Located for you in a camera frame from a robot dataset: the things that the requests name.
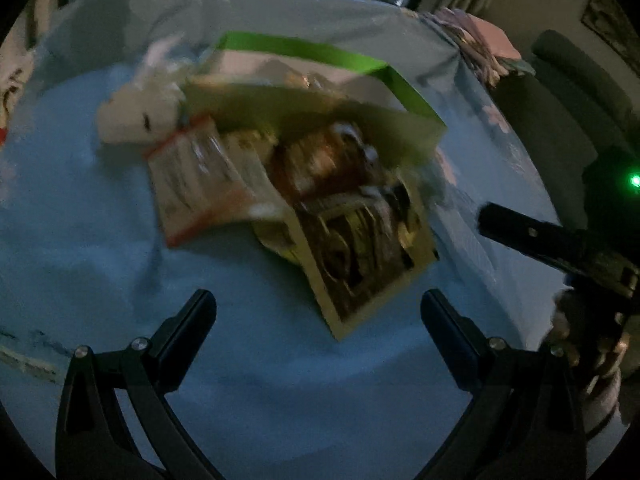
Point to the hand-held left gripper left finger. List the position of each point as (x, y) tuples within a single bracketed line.
[(187, 350)]

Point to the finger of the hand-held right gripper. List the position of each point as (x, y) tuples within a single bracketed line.
[(530, 232)]

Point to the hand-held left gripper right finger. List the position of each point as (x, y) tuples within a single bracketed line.
[(445, 345)]

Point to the yellow-edged dark snack packet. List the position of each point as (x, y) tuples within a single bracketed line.
[(360, 250)]

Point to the red-edged white snack packet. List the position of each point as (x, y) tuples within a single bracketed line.
[(195, 185)]

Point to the green cardboard box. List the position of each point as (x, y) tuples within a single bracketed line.
[(350, 125)]

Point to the brown snack packet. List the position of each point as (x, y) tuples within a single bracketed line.
[(325, 160)]

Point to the person's right hand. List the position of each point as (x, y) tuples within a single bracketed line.
[(590, 340)]

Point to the dark armchair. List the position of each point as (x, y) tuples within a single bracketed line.
[(560, 110)]

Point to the stack of folded cloths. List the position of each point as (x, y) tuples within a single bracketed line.
[(480, 35)]

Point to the framed wall picture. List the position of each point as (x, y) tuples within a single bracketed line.
[(612, 20)]

